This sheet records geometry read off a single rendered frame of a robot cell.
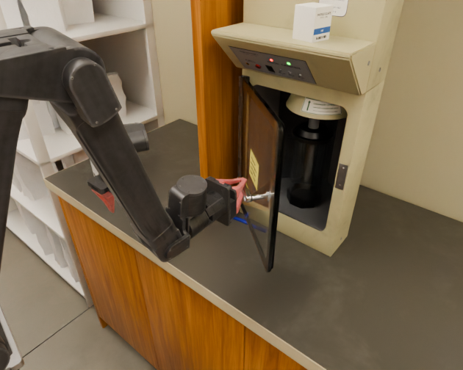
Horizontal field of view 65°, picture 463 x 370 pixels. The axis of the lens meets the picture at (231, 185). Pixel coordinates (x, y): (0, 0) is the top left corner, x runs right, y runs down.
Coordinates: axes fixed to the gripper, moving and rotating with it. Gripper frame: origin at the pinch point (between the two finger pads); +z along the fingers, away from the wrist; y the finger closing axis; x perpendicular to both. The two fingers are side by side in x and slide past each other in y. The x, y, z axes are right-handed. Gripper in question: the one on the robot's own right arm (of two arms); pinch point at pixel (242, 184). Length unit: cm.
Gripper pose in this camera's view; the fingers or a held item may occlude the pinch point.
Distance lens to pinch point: 83.7
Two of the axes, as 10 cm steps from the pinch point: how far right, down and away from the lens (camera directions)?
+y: 0.0, -8.3, -5.6
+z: 6.3, -4.4, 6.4
